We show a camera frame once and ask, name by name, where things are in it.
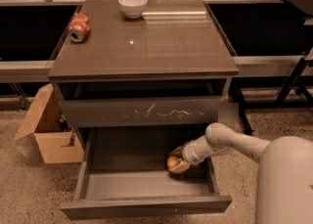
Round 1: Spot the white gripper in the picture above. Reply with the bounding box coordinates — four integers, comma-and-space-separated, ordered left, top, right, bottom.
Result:
168, 136, 229, 173

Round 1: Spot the orange fruit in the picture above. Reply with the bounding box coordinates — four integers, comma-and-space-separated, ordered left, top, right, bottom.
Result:
166, 156, 178, 168

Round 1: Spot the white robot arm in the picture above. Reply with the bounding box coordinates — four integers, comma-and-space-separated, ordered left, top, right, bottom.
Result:
167, 122, 313, 224

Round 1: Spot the scratched grey top drawer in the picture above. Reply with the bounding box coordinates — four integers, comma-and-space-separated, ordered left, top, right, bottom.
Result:
60, 97, 223, 128

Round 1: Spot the open grey middle drawer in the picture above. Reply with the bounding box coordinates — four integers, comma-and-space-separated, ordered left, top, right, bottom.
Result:
61, 124, 232, 220

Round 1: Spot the dark grey drawer cabinet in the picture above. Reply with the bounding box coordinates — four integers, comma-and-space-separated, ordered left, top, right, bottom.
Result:
47, 0, 239, 144

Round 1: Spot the open cardboard box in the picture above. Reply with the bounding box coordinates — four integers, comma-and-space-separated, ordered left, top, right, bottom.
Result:
15, 84, 84, 163

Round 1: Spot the white ceramic bowl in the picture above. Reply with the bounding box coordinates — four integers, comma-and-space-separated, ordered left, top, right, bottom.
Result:
118, 0, 148, 19

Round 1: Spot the crushed red soda can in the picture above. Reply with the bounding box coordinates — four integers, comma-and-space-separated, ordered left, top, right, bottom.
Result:
68, 13, 90, 42

